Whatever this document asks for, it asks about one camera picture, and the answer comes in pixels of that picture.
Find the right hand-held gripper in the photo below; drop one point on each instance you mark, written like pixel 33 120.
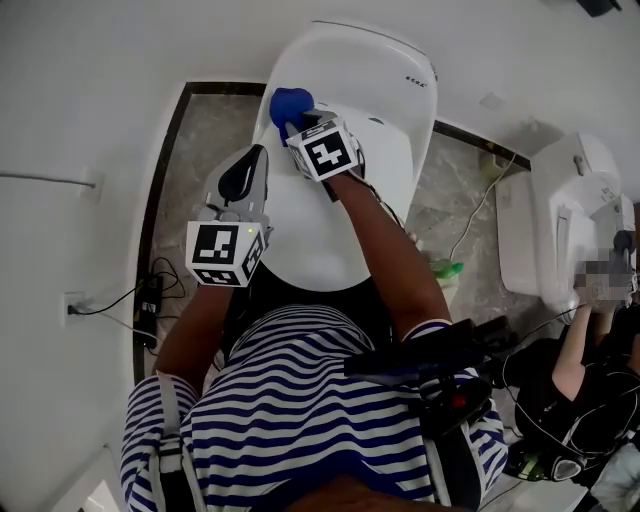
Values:
pixel 325 152

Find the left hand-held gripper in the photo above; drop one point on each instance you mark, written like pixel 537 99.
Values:
pixel 210 247

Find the blue cloth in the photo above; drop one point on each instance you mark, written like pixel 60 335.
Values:
pixel 290 105

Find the person's left forearm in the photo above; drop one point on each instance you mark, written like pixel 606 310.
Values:
pixel 190 340

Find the person's right forearm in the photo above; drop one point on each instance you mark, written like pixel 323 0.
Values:
pixel 395 260

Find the white toilet body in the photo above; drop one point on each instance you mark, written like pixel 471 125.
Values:
pixel 360 65

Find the white toilet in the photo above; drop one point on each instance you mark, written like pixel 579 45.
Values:
pixel 560 215

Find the black power adapter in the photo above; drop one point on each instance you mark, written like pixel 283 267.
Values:
pixel 150 295

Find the person's black trousers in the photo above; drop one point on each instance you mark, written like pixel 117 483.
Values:
pixel 375 305

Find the green capped spray bottle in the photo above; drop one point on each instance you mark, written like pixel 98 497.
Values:
pixel 447 270

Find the blue white striped shirt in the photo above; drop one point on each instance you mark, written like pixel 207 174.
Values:
pixel 300 415

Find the black monitor screen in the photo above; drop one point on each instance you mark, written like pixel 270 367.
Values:
pixel 415 357

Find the person's face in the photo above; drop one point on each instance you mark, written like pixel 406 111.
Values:
pixel 360 500

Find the white wall socket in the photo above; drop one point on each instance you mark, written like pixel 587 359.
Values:
pixel 75 309
pixel 92 184

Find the black mount with red button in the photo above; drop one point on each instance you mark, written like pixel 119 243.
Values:
pixel 455 405

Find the black wall-mounted holder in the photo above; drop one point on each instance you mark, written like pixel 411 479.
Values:
pixel 600 5

